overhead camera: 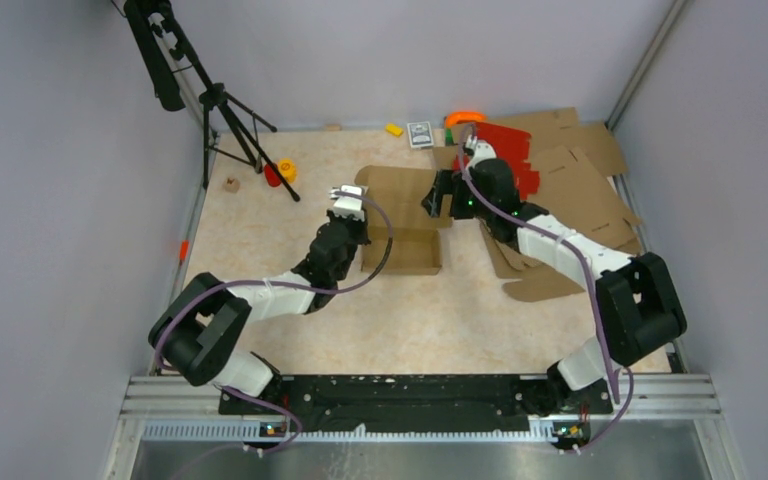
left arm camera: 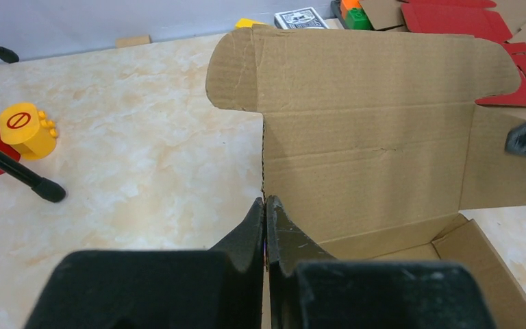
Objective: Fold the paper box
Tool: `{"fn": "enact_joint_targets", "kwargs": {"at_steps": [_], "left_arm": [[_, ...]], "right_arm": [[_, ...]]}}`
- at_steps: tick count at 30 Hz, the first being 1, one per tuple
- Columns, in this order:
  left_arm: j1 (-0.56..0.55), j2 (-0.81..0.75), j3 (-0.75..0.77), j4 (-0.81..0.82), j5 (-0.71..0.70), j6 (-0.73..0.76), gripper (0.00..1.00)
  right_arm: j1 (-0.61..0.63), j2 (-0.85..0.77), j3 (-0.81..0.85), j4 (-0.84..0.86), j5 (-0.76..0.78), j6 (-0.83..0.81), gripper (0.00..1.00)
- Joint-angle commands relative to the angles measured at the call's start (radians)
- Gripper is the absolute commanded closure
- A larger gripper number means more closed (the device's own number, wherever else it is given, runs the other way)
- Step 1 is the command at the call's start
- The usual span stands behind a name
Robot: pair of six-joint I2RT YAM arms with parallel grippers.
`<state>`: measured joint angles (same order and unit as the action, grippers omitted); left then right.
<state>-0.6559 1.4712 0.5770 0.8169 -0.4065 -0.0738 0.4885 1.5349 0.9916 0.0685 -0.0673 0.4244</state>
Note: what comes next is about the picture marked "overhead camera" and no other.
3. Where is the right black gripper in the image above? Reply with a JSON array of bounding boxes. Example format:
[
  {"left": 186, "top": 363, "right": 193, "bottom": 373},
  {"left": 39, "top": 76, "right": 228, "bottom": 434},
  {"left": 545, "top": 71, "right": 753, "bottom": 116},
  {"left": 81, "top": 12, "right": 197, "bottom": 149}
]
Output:
[{"left": 423, "top": 168, "right": 496, "bottom": 221}]

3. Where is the brown cardboard box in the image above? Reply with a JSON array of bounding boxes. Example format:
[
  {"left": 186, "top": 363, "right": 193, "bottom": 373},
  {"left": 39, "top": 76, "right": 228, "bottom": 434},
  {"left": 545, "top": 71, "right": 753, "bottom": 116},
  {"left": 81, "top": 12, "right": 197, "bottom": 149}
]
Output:
[{"left": 355, "top": 165, "right": 452, "bottom": 276}]

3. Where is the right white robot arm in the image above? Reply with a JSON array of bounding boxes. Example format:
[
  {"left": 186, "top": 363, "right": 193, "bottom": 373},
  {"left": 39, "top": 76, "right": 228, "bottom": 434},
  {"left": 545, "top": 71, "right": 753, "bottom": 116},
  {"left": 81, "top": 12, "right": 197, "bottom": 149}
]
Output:
[{"left": 421, "top": 158, "right": 687, "bottom": 412}]

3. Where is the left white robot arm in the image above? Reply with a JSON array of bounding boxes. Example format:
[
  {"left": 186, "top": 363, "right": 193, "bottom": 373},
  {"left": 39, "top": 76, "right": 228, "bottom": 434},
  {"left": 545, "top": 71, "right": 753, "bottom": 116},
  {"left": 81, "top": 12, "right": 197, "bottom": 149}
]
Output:
[{"left": 148, "top": 215, "right": 370, "bottom": 414}]

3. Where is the red cardboard box blank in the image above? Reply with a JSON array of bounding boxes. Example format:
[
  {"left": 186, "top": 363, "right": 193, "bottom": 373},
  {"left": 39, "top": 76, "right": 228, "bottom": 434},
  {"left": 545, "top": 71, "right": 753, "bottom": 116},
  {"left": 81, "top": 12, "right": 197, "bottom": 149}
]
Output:
[{"left": 453, "top": 122, "right": 541, "bottom": 200}]

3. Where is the playing card deck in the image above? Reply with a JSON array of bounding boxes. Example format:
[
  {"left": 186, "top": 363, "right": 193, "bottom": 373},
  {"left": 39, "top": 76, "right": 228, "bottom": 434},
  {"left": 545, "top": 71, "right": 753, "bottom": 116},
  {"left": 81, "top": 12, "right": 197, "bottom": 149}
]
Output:
[{"left": 406, "top": 121, "right": 435, "bottom": 150}]

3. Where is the yellow block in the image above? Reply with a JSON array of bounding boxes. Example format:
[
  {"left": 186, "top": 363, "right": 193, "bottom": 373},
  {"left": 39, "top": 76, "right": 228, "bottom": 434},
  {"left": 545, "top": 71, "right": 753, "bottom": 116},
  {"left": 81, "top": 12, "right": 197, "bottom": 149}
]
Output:
[{"left": 385, "top": 123, "right": 404, "bottom": 137}]

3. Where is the yellow and red toy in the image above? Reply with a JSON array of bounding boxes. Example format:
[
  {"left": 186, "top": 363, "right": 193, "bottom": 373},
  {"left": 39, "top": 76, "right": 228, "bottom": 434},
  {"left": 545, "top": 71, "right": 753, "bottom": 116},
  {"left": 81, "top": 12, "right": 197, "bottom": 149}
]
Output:
[{"left": 263, "top": 158, "right": 298, "bottom": 188}]

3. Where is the small wooden block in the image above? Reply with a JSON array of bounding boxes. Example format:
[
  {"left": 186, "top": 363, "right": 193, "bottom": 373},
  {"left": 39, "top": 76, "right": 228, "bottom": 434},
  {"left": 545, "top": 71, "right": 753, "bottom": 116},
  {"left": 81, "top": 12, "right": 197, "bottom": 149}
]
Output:
[{"left": 222, "top": 177, "right": 241, "bottom": 193}]

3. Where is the stack of brown cardboard blanks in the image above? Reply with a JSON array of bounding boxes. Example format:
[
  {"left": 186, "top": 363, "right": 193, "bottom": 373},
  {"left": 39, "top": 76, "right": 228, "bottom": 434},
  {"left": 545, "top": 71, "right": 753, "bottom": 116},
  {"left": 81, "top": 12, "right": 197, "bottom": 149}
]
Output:
[{"left": 431, "top": 105, "right": 656, "bottom": 305}]

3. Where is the small orange clip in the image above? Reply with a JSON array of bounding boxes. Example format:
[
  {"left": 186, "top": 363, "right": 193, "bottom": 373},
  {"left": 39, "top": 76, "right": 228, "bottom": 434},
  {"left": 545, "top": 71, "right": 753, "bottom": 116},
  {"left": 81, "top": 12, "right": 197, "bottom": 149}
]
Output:
[{"left": 178, "top": 240, "right": 190, "bottom": 263}]

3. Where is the black tripod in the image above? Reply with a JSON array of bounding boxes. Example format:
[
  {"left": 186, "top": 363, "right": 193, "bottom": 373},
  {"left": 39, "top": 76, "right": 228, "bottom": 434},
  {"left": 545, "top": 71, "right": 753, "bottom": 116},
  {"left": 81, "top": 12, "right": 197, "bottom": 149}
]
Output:
[{"left": 119, "top": 0, "right": 301, "bottom": 202}]

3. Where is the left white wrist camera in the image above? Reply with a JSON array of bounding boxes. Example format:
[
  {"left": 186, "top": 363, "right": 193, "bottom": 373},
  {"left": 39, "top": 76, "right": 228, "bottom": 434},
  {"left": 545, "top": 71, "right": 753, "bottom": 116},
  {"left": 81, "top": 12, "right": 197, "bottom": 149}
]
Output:
[{"left": 328, "top": 184, "right": 368, "bottom": 222}]

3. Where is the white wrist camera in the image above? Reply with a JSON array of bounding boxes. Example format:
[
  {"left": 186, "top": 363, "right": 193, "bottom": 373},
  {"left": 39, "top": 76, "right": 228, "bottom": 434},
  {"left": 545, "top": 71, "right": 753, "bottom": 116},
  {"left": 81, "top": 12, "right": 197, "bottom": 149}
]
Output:
[
  {"left": 328, "top": 184, "right": 368, "bottom": 222},
  {"left": 463, "top": 135, "right": 498, "bottom": 169}
]

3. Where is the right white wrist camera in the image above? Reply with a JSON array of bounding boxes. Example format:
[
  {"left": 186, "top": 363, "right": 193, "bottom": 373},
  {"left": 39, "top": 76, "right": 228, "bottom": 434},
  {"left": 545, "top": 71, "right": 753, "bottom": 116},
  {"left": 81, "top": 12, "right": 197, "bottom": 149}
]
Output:
[{"left": 463, "top": 135, "right": 498, "bottom": 169}]

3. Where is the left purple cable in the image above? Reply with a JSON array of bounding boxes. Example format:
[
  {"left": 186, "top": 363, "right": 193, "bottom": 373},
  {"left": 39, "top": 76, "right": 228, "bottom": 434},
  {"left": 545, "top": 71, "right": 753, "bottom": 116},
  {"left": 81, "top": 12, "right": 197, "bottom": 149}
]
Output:
[{"left": 153, "top": 190, "right": 395, "bottom": 458}]

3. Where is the purple cable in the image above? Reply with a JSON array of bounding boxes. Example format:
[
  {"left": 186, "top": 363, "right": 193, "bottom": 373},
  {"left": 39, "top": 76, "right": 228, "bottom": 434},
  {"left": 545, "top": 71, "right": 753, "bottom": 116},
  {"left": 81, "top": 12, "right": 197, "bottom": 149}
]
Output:
[
  {"left": 460, "top": 124, "right": 636, "bottom": 452},
  {"left": 153, "top": 190, "right": 395, "bottom": 458}
]

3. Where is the orange tape ring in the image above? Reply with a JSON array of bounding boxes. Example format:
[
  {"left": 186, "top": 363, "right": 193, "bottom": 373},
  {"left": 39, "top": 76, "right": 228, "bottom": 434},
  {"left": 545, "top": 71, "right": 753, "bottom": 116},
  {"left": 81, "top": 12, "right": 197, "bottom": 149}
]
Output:
[{"left": 444, "top": 110, "right": 490, "bottom": 130}]

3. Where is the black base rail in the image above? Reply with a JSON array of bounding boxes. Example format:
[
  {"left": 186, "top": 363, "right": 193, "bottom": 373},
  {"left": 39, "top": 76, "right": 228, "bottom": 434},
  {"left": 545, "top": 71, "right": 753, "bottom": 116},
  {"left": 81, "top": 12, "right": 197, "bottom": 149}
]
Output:
[{"left": 211, "top": 370, "right": 617, "bottom": 452}]

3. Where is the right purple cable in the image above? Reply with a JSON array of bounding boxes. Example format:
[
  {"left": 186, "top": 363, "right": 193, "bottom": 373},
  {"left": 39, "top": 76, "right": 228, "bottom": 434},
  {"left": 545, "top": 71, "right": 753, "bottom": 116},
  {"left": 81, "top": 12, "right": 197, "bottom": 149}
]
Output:
[{"left": 460, "top": 124, "right": 636, "bottom": 452}]

